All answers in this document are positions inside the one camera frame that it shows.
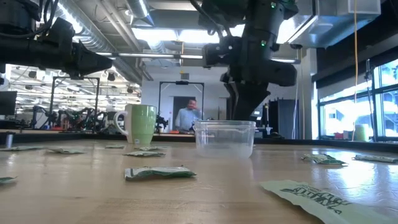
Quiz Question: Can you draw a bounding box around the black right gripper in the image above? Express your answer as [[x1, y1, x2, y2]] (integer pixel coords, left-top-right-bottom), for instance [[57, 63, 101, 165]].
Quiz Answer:
[[220, 58, 298, 121]]

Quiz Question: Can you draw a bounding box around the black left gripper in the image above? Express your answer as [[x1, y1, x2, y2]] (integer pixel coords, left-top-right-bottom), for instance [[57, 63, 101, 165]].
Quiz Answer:
[[39, 37, 113, 77]]

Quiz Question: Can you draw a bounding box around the black cabinet panel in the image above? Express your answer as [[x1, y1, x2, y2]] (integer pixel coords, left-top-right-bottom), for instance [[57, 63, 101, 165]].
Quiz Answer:
[[269, 98, 300, 140]]

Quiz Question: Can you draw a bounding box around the clear plastic container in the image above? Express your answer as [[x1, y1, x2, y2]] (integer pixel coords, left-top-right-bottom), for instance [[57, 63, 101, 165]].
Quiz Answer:
[[192, 120, 257, 159]]

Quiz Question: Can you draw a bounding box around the ceiling light strip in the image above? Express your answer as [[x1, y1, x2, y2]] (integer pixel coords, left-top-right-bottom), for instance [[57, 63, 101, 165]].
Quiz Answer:
[[95, 52, 203, 60]]

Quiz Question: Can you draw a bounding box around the person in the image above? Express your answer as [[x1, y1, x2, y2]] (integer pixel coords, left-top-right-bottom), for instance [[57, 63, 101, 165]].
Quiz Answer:
[[175, 98, 203, 131]]

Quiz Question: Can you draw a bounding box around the green ceramic mug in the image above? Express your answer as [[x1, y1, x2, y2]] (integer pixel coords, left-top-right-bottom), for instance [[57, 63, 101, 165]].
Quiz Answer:
[[113, 104, 157, 145]]

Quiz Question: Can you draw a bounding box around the black computer monitor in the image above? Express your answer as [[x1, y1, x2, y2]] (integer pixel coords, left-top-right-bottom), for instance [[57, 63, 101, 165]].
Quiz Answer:
[[0, 90, 18, 116]]

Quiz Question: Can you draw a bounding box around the pale green cylinder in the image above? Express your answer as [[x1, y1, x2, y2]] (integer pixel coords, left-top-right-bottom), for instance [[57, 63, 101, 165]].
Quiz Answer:
[[354, 124, 369, 142]]

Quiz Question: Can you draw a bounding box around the silver ventilation duct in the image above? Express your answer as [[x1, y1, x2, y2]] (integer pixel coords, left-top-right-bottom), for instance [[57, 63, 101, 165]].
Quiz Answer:
[[57, 0, 147, 85]]

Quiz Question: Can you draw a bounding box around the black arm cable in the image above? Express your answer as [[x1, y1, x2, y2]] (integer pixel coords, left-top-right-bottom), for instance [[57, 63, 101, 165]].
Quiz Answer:
[[29, 0, 60, 37]]

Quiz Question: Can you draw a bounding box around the large metallic ceiling duct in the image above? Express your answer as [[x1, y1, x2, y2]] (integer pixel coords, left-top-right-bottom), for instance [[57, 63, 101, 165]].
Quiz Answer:
[[287, 0, 382, 49]]

